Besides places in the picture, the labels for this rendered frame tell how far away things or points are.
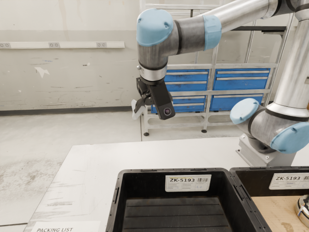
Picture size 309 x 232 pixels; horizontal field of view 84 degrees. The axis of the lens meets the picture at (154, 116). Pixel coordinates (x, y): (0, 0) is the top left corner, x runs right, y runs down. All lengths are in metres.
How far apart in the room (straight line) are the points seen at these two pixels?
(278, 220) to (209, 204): 0.17
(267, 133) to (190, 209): 0.34
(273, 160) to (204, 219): 0.45
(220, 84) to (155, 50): 2.04
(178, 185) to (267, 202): 0.26
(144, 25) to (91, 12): 2.64
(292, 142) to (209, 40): 0.41
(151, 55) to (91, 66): 2.67
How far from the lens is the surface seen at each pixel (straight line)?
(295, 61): 0.65
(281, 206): 0.65
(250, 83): 2.60
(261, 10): 0.69
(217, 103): 2.47
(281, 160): 0.92
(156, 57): 0.41
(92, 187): 0.81
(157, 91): 0.49
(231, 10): 0.63
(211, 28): 0.44
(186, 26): 0.42
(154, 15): 0.40
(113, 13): 2.96
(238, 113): 0.75
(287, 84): 0.65
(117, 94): 3.10
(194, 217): 0.54
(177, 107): 2.31
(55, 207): 0.79
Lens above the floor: 1.26
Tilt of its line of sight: 25 degrees down
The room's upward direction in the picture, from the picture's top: straight up
